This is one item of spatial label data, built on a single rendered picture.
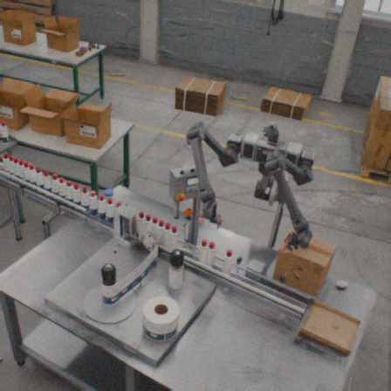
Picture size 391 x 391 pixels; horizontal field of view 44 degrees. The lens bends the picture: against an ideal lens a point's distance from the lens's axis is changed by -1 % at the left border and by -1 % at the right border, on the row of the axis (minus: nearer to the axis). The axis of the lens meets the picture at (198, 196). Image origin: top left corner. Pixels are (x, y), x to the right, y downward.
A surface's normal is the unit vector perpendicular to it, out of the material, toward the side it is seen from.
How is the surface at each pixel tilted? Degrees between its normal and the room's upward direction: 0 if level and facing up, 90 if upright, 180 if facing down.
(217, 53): 90
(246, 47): 90
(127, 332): 0
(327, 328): 0
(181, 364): 0
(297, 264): 90
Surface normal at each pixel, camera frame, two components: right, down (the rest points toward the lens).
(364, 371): 0.07, -0.81
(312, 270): -0.50, 0.47
